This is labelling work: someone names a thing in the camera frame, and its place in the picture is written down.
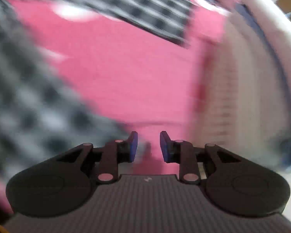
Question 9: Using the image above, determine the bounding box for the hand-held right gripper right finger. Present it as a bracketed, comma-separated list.
[159, 130, 242, 185]

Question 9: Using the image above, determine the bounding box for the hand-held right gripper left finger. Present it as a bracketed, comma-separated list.
[56, 131, 139, 184]

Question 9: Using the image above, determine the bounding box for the black white plaid garment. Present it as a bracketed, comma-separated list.
[0, 0, 193, 177]

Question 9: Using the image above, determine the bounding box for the pink floral bed sheet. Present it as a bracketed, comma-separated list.
[0, 0, 233, 214]

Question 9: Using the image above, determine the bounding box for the white folded cloth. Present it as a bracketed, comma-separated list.
[230, 0, 291, 165]

